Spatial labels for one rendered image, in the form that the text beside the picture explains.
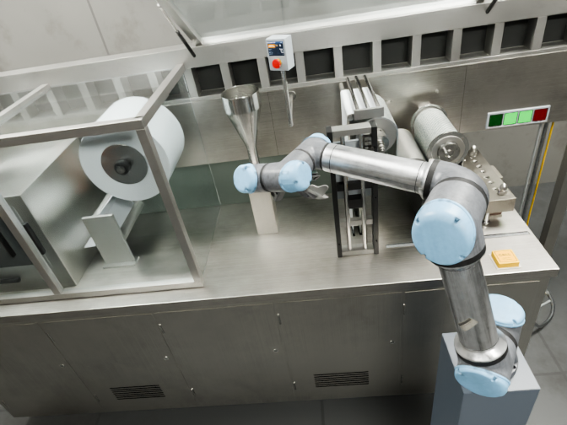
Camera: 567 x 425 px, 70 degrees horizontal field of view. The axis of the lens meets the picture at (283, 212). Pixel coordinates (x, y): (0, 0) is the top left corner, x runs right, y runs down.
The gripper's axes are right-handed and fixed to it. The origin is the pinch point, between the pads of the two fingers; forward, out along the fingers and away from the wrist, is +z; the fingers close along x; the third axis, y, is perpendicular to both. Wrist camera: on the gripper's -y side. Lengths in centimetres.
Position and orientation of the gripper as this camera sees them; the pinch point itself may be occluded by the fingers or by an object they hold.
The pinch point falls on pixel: (315, 179)
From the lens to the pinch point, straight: 132.4
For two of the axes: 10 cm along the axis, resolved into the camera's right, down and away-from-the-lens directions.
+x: -4.6, -8.5, 2.7
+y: 6.2, -5.2, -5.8
